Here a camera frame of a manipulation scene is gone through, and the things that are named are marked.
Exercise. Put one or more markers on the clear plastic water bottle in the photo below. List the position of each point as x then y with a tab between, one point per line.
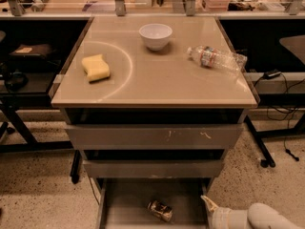
211	58

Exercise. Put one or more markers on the grey drawer cabinet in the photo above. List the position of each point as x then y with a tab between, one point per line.
147	87

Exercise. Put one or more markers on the black power adapter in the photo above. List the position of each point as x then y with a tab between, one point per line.
272	74

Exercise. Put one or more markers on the crushed orange can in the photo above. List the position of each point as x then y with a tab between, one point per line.
160	210

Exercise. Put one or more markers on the black bag on shelf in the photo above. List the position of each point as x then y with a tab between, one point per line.
39	51

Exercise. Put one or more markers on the top grey drawer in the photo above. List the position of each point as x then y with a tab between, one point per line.
153	137

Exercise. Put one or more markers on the yellow sponge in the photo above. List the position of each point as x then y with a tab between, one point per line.
95	67

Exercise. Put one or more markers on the middle grey drawer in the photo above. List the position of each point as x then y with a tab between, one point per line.
153	168

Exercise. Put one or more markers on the open bottom grey drawer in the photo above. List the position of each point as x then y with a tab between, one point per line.
140	203

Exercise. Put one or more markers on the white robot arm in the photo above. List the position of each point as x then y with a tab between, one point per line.
257	216

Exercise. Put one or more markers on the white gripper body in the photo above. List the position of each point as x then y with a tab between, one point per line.
221	218

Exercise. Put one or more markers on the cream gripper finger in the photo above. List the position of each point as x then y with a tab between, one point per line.
211	206

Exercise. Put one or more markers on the black headphones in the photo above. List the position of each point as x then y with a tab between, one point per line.
15	81

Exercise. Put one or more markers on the white ceramic bowl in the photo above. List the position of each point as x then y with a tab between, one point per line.
155	36

